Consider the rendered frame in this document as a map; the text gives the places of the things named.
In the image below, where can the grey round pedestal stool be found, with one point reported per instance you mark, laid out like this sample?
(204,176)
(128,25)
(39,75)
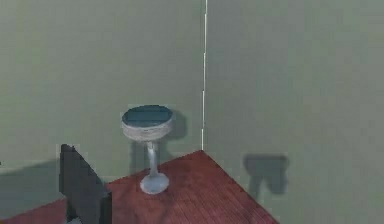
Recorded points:
(147,128)

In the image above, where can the black chair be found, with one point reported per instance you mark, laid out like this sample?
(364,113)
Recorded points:
(83,186)

